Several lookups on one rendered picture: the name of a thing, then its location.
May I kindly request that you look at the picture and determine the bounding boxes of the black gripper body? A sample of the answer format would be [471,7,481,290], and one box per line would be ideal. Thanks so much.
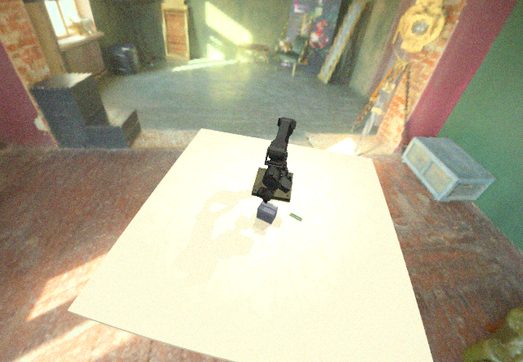
[257,170,286,201]

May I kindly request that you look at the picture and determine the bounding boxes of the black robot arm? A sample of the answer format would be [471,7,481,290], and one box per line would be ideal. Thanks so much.
[262,117,297,194]

